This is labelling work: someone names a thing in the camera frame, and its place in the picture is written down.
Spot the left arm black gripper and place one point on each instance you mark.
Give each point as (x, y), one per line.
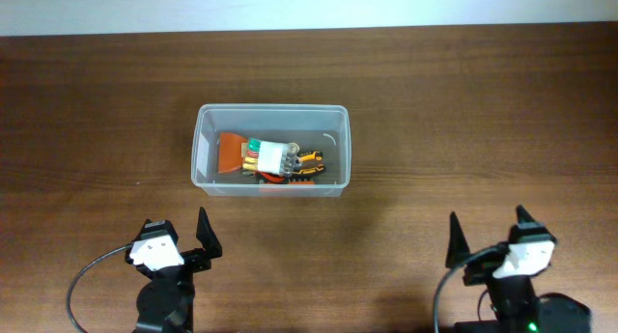
(201, 259)

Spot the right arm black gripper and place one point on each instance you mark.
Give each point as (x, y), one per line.
(483, 267)

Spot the orange scraper wooden handle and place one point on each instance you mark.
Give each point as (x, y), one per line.
(232, 149)

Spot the red handled wire cutters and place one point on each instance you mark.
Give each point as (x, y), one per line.
(270, 178)

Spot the boxed coloured screwdriver set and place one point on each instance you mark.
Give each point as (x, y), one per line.
(261, 156)

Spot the orange screwdriver bit holder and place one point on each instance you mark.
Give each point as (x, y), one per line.
(288, 182)

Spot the yellow black long-nose pliers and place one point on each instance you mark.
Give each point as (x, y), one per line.
(309, 165)

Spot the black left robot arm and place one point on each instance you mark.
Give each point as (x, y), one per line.
(165, 304)

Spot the clear plastic container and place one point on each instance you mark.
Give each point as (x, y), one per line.
(314, 127)

